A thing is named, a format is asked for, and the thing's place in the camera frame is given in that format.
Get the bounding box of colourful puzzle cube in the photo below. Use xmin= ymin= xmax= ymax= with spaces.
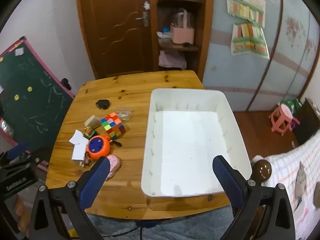
xmin=101 ymin=112 xmax=126 ymax=140

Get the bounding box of pink basket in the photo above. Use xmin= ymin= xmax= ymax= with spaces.
xmin=170 ymin=9 xmax=195 ymax=44

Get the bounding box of beige box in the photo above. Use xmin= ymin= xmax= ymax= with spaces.
xmin=84 ymin=115 xmax=101 ymax=130

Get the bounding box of green chalkboard with pink frame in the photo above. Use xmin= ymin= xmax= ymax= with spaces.
xmin=0 ymin=37 xmax=75 ymax=170

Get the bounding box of sliding door wardrobe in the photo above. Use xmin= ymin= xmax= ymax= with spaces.
xmin=202 ymin=0 xmax=320 ymax=113

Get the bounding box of dark wooden cabinet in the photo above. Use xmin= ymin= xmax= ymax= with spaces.
xmin=291 ymin=98 xmax=320 ymax=145

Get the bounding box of pink folded cloth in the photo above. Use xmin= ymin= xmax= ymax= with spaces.
xmin=159 ymin=50 xmax=187 ymax=69

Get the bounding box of green bag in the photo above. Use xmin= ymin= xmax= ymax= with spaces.
xmin=280 ymin=99 xmax=303 ymax=115

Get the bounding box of colourful wall poster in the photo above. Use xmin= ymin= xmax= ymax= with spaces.
xmin=230 ymin=22 xmax=270 ymax=60
xmin=225 ymin=0 xmax=266 ymax=28

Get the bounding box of checked blanket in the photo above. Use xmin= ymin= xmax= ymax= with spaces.
xmin=260 ymin=132 xmax=320 ymax=240

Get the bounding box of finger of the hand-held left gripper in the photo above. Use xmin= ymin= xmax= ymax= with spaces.
xmin=0 ymin=142 xmax=48 ymax=167

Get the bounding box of small white paper box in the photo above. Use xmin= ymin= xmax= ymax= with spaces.
xmin=69 ymin=129 xmax=88 ymax=145

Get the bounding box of small magenta stool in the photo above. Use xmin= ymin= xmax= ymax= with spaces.
xmin=289 ymin=118 xmax=300 ymax=132

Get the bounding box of black and silver carabiner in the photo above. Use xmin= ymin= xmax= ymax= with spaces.
xmin=79 ymin=152 xmax=92 ymax=167

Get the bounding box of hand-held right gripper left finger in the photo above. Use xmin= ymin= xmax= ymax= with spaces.
xmin=29 ymin=156 xmax=112 ymax=240

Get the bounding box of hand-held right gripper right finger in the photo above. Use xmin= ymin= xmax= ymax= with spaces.
xmin=212 ymin=155 xmax=297 ymax=240

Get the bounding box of person's left hand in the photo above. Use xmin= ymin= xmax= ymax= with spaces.
xmin=14 ymin=195 xmax=33 ymax=233

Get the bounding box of small black object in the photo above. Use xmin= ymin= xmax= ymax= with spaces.
xmin=95 ymin=99 xmax=110 ymax=110

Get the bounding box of white plastic bin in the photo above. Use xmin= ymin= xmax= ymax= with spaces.
xmin=140 ymin=88 xmax=252 ymax=197

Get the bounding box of pink plastic stool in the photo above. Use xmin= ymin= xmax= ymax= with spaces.
xmin=269 ymin=104 xmax=293 ymax=136

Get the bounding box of black cable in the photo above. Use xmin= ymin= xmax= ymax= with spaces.
xmin=100 ymin=220 xmax=150 ymax=240

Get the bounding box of small green box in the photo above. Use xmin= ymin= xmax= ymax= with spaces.
xmin=83 ymin=126 xmax=97 ymax=140

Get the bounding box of orange round cord reel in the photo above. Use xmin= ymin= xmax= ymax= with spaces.
xmin=85 ymin=135 xmax=122 ymax=160

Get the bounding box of silver door handle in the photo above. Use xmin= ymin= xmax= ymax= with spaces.
xmin=136 ymin=11 xmax=149 ymax=27

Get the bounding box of brown wooden door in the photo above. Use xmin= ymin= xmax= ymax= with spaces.
xmin=76 ymin=0 xmax=154 ymax=79

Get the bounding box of clear plastic box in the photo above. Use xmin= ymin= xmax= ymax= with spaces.
xmin=115 ymin=107 xmax=132 ymax=122

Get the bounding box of pink correction tape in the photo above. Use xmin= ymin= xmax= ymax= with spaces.
xmin=105 ymin=154 xmax=121 ymax=181

